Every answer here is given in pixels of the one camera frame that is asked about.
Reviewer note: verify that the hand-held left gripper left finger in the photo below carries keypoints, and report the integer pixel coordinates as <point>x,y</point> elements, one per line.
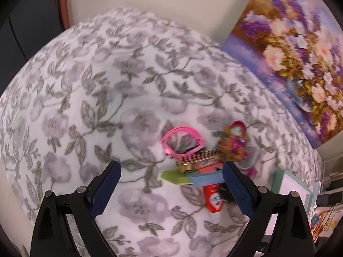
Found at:
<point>105,190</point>

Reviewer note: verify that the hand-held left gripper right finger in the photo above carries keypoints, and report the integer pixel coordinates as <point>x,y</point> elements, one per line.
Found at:
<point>238,190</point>

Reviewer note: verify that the red tube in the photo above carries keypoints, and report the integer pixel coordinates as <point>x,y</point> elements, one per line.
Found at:
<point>214,200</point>

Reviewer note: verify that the orange blue green toy block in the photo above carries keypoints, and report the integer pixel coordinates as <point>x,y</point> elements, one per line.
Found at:
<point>206,180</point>

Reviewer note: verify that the bear figurine with pink hat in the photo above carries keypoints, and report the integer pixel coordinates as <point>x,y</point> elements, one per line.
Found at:
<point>233,144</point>

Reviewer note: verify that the gold harmonica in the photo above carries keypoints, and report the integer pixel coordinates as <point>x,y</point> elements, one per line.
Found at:
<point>198,161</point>

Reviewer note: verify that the teal box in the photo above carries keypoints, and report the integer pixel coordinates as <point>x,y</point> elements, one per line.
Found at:
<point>292,186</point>

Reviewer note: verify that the pink watch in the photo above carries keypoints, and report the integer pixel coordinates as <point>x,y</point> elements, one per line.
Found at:
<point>185,129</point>

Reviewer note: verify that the black adapter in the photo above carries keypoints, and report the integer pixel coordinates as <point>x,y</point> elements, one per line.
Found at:
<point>325,198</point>

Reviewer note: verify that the orange printed packet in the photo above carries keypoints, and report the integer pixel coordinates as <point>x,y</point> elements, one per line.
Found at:
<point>323,220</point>

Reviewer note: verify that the grey floral blanket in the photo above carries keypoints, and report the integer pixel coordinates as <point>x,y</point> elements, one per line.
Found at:
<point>107,85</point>

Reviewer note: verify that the floral painting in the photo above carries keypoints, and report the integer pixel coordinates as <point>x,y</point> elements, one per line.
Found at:
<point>289,45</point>

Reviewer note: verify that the dark door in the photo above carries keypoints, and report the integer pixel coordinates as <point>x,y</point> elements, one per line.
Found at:
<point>21,37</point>

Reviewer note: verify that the brown door frame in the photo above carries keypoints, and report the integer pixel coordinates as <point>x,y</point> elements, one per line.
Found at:
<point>63,5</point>

